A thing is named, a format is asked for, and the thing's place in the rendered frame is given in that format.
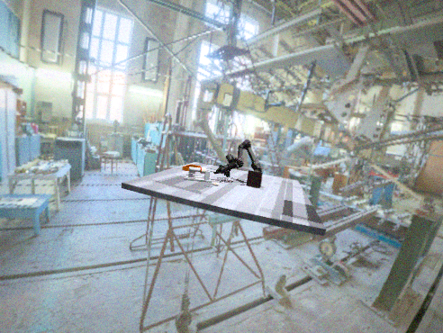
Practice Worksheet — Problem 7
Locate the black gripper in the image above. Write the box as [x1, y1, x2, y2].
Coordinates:
[214, 164, 231, 176]

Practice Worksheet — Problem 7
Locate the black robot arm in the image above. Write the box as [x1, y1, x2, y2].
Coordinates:
[226, 139, 263, 177]

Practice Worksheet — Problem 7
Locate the orange rectangular tray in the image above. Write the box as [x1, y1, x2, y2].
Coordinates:
[182, 165, 201, 171]

